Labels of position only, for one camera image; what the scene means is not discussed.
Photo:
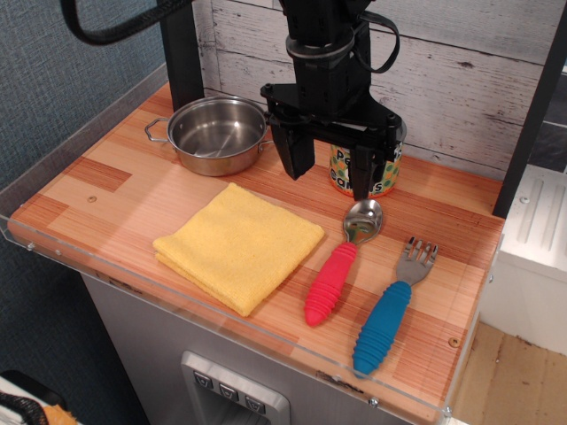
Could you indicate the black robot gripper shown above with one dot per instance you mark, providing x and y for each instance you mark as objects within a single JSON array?
[{"x": 331, "y": 102}]

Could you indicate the small stainless steel pot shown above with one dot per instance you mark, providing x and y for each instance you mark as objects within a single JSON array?
[{"x": 214, "y": 136}]

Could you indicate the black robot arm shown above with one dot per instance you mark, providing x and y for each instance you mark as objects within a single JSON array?
[{"x": 325, "y": 31}]

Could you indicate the folded yellow cloth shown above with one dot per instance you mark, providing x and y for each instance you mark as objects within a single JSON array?
[{"x": 239, "y": 248}]

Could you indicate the peas and carrots can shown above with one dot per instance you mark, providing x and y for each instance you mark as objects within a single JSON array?
[{"x": 385, "y": 167}]

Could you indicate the white plastic appliance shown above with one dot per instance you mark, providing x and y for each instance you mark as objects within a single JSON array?
[{"x": 525, "y": 295}]

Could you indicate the grey toy fridge cabinet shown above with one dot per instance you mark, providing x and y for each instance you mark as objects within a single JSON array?
[{"x": 150, "y": 340}]

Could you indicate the silver dispenser button panel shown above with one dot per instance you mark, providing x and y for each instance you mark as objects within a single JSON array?
[{"x": 221, "y": 396}]

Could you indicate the spoon with red handle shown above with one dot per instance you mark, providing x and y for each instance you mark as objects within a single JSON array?
[{"x": 361, "y": 224}]

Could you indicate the fork with blue handle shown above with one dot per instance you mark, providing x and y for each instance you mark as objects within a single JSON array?
[{"x": 378, "y": 333}]

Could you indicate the clear acrylic guard rail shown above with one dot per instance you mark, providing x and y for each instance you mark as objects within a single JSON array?
[{"x": 98, "y": 203}]

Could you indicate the black left frame post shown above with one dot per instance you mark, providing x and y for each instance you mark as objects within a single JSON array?
[{"x": 179, "y": 37}]

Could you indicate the black frame post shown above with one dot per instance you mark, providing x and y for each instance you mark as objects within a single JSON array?
[
  {"x": 179, "y": 37},
  {"x": 536, "y": 113}
]

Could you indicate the black right frame post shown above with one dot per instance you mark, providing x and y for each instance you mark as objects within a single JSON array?
[{"x": 536, "y": 113}]

